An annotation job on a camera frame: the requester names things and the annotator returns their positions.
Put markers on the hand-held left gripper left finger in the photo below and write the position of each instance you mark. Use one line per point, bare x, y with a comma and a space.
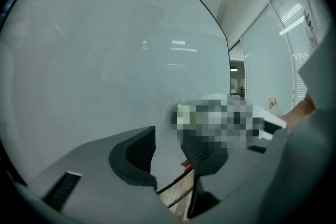
92, 178

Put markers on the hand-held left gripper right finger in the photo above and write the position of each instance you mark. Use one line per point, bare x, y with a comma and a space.
231, 178

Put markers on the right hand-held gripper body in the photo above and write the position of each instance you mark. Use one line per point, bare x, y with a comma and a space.
270, 126

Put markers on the large white whiteboard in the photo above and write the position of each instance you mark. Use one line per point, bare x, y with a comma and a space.
105, 47

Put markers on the person's right forearm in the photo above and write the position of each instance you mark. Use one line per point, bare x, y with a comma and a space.
299, 112

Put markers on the pink flower bunch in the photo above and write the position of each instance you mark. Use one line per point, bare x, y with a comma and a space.
273, 101

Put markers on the person's grey printed t-shirt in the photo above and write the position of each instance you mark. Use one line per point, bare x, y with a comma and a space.
320, 81

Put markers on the black pendant lamp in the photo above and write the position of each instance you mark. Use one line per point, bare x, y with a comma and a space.
234, 69

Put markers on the white window blinds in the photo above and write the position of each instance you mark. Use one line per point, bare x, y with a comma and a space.
294, 21

